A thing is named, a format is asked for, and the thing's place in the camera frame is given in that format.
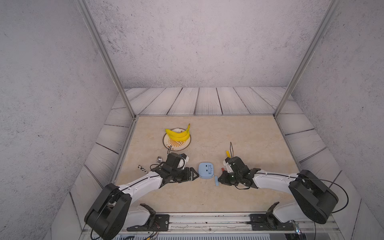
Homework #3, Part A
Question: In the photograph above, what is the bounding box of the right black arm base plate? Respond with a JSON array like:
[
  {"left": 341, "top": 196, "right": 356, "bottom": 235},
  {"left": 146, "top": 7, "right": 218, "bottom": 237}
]
[{"left": 246, "top": 202, "right": 295, "bottom": 231}]

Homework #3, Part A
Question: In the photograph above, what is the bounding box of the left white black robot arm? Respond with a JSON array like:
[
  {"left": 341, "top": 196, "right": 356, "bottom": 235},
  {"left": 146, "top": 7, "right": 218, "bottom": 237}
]
[{"left": 84, "top": 153, "right": 199, "bottom": 240}]

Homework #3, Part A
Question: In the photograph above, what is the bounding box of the aluminium front rail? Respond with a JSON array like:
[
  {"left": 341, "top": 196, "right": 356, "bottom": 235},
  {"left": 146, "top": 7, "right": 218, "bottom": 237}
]
[{"left": 78, "top": 211, "right": 346, "bottom": 240}]

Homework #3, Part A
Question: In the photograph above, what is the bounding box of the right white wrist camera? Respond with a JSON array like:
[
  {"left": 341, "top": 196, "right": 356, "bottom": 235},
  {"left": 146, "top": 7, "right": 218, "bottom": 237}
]
[{"left": 223, "top": 160, "right": 234, "bottom": 173}]

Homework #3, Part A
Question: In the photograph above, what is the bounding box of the aluminium frame post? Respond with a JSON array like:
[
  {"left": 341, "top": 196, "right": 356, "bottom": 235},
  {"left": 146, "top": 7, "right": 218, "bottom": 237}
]
[
  {"left": 75, "top": 0, "right": 136, "bottom": 119},
  {"left": 273, "top": 0, "right": 341, "bottom": 120}
]

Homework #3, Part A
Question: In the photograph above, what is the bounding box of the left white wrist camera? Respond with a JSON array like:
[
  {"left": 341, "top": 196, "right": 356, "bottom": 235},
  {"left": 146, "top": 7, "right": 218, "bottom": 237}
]
[{"left": 178, "top": 154, "right": 189, "bottom": 170}]

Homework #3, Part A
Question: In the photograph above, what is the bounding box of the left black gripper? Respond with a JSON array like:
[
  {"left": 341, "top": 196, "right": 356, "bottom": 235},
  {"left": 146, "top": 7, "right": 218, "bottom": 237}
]
[{"left": 170, "top": 166, "right": 200, "bottom": 183}]

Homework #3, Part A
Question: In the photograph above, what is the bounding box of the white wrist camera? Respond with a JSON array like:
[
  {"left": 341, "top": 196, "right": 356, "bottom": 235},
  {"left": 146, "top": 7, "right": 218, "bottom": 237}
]
[
  {"left": 178, "top": 154, "right": 189, "bottom": 170},
  {"left": 223, "top": 160, "right": 234, "bottom": 173}
]

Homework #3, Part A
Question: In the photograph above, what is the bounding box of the right aluminium frame post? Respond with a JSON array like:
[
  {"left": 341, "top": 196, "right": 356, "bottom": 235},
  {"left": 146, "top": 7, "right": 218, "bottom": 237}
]
[{"left": 273, "top": 0, "right": 341, "bottom": 120}]

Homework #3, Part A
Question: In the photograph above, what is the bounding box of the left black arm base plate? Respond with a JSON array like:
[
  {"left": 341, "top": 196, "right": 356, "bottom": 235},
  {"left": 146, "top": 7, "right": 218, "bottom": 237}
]
[{"left": 123, "top": 204, "right": 170, "bottom": 232}]

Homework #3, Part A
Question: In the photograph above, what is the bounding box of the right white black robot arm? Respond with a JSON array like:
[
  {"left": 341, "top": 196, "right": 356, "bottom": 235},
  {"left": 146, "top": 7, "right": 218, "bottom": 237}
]
[{"left": 219, "top": 157, "right": 339, "bottom": 227}]

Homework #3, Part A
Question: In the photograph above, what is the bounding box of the round patterned plate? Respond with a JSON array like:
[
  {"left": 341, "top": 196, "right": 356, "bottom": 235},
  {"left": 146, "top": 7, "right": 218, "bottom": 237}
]
[{"left": 163, "top": 128, "right": 192, "bottom": 151}]

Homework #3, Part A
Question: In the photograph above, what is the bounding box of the yellow banana bunch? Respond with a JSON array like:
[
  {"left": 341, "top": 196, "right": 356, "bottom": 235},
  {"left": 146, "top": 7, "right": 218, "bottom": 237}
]
[{"left": 165, "top": 125, "right": 190, "bottom": 142}]

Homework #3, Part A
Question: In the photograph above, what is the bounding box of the left aluminium frame post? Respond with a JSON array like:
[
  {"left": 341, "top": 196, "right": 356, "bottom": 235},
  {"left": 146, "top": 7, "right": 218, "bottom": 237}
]
[{"left": 75, "top": 0, "right": 136, "bottom": 119}]

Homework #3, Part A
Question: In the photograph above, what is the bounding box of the light blue alarm clock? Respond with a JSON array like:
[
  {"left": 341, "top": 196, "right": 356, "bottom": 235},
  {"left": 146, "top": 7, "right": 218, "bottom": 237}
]
[{"left": 198, "top": 162, "right": 214, "bottom": 179}]

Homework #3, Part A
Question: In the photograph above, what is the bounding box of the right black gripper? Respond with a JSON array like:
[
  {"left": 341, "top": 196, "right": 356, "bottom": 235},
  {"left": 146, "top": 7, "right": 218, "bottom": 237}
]
[{"left": 216, "top": 170, "right": 242, "bottom": 186}]

